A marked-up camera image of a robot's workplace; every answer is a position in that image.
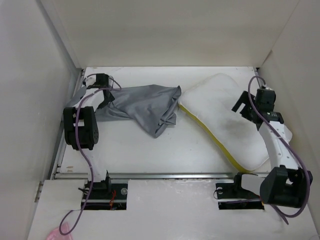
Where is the white pillow yellow edge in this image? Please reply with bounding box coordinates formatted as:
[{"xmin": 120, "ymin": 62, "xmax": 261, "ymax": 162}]
[{"xmin": 177, "ymin": 72, "xmax": 293, "ymax": 174}]

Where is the grey pillowcase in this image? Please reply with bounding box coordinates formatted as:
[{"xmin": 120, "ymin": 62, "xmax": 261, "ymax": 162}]
[{"xmin": 66, "ymin": 84, "xmax": 182, "ymax": 139}]

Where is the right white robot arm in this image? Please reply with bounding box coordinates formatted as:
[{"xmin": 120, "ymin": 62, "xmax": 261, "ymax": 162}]
[{"xmin": 231, "ymin": 87, "xmax": 313, "ymax": 209}]

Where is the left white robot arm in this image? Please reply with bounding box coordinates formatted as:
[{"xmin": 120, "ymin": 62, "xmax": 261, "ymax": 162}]
[{"xmin": 62, "ymin": 73, "xmax": 115, "ymax": 199}]

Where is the pink cloth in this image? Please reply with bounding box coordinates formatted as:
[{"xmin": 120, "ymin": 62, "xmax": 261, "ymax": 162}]
[{"xmin": 47, "ymin": 222, "xmax": 72, "ymax": 240}]

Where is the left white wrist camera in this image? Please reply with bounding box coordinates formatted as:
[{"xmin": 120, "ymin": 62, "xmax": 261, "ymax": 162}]
[{"xmin": 82, "ymin": 76, "xmax": 96, "ymax": 88}]

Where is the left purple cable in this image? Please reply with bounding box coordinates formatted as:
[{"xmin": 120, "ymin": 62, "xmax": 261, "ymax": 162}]
[{"xmin": 58, "ymin": 76, "xmax": 123, "ymax": 236}]

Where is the purple cable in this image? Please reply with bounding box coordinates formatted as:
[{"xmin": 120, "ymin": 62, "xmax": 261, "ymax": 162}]
[
  {"xmin": 247, "ymin": 75, "xmax": 313, "ymax": 226},
  {"xmin": 58, "ymin": 76, "xmax": 123, "ymax": 236}
]

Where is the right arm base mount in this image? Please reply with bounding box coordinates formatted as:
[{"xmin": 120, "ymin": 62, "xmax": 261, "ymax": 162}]
[{"xmin": 213, "ymin": 172, "xmax": 265, "ymax": 211}]

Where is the metal rail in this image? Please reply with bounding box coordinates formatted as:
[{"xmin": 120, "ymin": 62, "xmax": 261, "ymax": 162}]
[{"xmin": 53, "ymin": 173, "xmax": 235, "ymax": 180}]

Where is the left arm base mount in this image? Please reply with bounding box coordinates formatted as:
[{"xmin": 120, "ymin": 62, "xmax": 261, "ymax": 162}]
[{"xmin": 84, "ymin": 171, "xmax": 128, "ymax": 211}]

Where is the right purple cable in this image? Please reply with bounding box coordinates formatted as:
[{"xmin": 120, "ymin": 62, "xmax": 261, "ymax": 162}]
[{"xmin": 247, "ymin": 75, "xmax": 313, "ymax": 226}]

